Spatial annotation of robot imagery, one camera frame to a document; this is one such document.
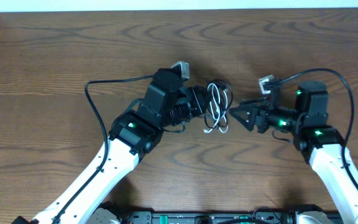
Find camera black cable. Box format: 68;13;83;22
51;74;155;224
272;68;358;215

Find left camera black cable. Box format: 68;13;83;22
51;74;155;224

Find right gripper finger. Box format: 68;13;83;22
229;106;260;131
239;97;269;105

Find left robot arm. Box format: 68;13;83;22
14;68;211;223

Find white usb cable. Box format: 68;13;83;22
203;82;229;134

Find right camera black cable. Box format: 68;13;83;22
272;68;358;215

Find black usb cable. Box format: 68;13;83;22
202;78;234;130

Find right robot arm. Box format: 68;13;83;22
229;81;358;223

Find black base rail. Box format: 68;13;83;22
98;205;341;224

